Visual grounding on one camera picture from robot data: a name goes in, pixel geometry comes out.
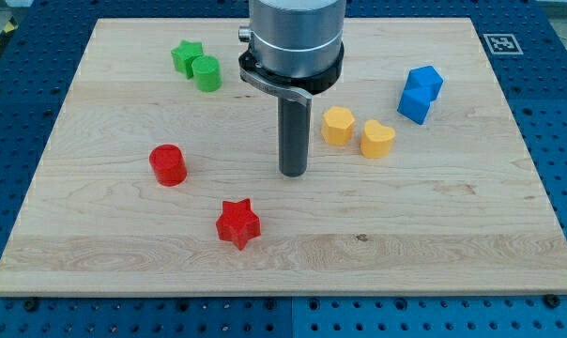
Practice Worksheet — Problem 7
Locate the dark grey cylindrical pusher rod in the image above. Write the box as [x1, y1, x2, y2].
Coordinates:
[278, 99, 311, 177]

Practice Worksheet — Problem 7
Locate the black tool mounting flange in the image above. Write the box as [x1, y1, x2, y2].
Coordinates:
[238, 45, 345, 107]

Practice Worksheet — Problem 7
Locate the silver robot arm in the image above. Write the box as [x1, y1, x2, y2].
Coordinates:
[238, 0, 346, 177]

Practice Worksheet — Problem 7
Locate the red star block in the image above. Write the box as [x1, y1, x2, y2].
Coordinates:
[216, 198, 261, 251]

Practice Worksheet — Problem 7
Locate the green star block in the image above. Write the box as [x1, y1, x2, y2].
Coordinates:
[171, 40, 204, 79]

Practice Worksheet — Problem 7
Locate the yellow hexagon block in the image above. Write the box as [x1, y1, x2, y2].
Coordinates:
[321, 106, 356, 146]

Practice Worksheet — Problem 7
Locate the yellow heart block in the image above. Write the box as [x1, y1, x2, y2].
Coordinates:
[360, 119, 396, 159]

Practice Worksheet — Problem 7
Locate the green cylinder block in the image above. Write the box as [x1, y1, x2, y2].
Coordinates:
[192, 55, 222, 92]

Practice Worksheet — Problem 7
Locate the blue cube block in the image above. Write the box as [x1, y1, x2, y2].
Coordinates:
[397, 86, 432, 125]

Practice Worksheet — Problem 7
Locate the blue hexagon block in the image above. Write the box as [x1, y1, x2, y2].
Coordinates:
[404, 65, 444, 100]

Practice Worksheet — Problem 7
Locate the red cylinder block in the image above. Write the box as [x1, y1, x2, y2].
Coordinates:
[149, 144, 188, 187]

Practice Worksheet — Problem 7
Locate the light wooden board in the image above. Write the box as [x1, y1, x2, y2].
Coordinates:
[0, 18, 567, 298]

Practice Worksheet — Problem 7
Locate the white fiducial marker tag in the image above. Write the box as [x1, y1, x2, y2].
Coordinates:
[483, 33, 523, 55]

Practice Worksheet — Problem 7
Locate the yellow black hazard tape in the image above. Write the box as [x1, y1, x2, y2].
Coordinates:
[0, 16, 19, 57]

